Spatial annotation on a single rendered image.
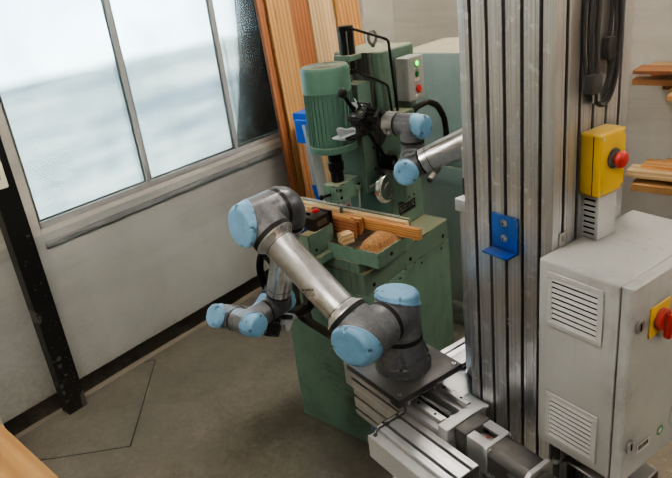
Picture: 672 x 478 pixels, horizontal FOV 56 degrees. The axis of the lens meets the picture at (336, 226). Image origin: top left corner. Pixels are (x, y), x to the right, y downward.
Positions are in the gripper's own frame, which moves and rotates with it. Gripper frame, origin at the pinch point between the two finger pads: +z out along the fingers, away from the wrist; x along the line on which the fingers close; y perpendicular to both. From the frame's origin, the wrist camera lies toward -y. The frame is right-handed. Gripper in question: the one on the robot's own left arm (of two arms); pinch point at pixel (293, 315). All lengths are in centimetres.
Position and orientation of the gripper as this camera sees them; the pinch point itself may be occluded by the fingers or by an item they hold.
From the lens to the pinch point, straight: 223.0
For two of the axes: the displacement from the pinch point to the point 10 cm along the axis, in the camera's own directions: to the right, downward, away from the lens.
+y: -1.8, 9.8, -0.5
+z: 6.4, 1.6, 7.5
